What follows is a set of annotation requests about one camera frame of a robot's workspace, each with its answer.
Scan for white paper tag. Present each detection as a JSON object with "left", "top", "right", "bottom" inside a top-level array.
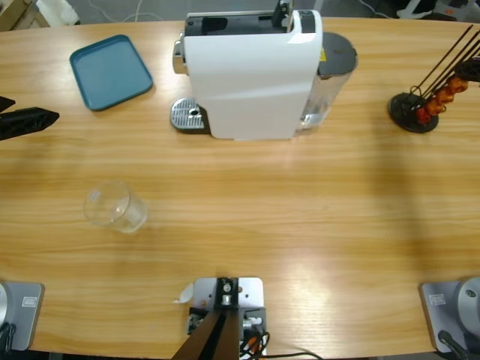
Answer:
[{"left": 172, "top": 283, "right": 194, "bottom": 305}]

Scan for white chair base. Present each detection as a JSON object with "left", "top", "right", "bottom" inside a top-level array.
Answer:
[{"left": 396, "top": 0, "right": 434, "bottom": 20}]

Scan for white floor cable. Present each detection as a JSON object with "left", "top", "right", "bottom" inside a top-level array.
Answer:
[{"left": 89, "top": 0, "right": 173, "bottom": 24}]

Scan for brown cardboard box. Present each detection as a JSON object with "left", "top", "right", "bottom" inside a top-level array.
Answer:
[{"left": 0, "top": 0, "right": 50, "bottom": 33}]

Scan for black capsule holder with rods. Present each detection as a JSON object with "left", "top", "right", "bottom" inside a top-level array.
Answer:
[{"left": 388, "top": 24, "right": 480, "bottom": 134}]

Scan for dark camera post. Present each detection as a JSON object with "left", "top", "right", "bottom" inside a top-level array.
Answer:
[{"left": 172, "top": 277, "right": 241, "bottom": 360}]

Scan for black base cable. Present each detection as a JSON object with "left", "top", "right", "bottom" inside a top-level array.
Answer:
[
  {"left": 0, "top": 322, "right": 18, "bottom": 352},
  {"left": 437, "top": 329, "right": 470, "bottom": 360}
]

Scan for grey orange floor device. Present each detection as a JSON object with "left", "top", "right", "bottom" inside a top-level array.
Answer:
[{"left": 434, "top": 0, "right": 480, "bottom": 22}]

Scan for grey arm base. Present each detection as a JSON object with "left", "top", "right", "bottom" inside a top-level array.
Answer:
[
  {"left": 418, "top": 276, "right": 480, "bottom": 354},
  {"left": 0, "top": 279, "right": 46, "bottom": 352}
]

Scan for teal plastic tray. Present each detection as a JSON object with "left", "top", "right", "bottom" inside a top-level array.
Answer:
[{"left": 69, "top": 34, "right": 155, "bottom": 113}]

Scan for black mount block cable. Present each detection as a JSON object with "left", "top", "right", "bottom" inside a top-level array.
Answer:
[{"left": 258, "top": 329, "right": 324, "bottom": 360}]

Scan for clear glass cup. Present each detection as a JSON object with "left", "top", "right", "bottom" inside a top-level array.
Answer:
[{"left": 83, "top": 179, "right": 149, "bottom": 234}]

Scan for orange mount block cable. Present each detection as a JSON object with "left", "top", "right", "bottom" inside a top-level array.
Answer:
[{"left": 239, "top": 335, "right": 263, "bottom": 357}]

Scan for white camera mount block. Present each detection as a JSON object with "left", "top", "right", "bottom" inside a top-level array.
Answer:
[{"left": 190, "top": 276, "right": 267, "bottom": 357}]

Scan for clear water tank dark lid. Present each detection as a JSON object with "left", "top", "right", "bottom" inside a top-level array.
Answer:
[{"left": 295, "top": 31, "right": 358, "bottom": 132}]

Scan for white foam block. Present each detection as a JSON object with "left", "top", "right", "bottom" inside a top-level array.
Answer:
[{"left": 35, "top": 0, "right": 82, "bottom": 26}]

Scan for white capsule coffee machine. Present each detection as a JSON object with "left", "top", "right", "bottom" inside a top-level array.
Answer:
[{"left": 172, "top": 0, "right": 323, "bottom": 143}]

